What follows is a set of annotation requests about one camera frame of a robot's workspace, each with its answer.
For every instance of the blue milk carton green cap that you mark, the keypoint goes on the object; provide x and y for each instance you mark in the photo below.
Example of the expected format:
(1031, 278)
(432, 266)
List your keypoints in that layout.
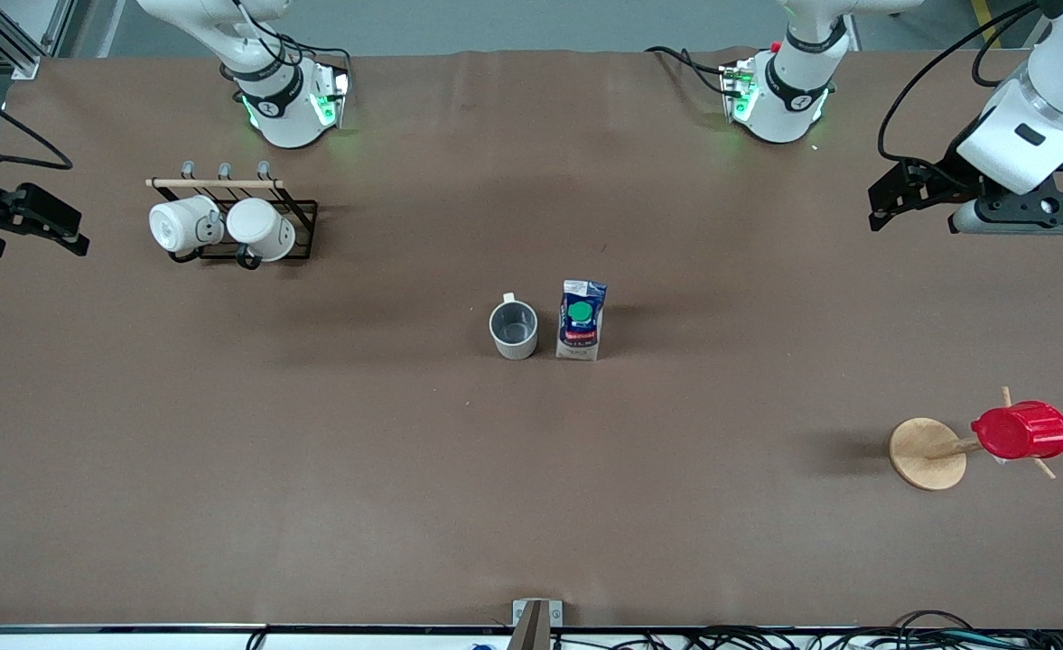
(581, 338)

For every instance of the plain white mug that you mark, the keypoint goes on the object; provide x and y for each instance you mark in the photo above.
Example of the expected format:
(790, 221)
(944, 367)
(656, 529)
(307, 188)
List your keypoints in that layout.
(260, 226)

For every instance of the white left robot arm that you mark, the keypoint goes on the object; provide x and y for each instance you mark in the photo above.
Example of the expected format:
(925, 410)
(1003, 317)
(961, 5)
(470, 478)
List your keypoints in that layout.
(788, 108)

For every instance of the aluminium frame profile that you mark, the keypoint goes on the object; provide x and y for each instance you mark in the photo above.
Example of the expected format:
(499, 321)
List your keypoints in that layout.
(7, 45)

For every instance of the red ribbed cup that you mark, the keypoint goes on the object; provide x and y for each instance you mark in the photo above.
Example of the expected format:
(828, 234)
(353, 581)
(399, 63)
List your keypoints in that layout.
(1023, 431)

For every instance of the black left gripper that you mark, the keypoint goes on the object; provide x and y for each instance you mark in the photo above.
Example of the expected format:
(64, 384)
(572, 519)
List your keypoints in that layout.
(945, 186)

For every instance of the metal bracket with wooden post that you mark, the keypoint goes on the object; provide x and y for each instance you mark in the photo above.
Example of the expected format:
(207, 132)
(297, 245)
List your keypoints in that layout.
(536, 623)

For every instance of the wooden mug tree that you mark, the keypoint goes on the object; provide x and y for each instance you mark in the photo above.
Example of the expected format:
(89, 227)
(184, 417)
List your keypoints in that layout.
(927, 451)

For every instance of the white ribbed mug grey inside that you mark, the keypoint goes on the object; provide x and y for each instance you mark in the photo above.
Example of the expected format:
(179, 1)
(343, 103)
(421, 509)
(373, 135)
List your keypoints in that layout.
(513, 348)

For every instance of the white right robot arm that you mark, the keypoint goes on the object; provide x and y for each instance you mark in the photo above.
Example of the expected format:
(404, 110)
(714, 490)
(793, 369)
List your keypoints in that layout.
(287, 117)

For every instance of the white mug with round print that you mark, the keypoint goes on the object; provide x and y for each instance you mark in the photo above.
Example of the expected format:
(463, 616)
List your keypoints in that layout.
(174, 226)

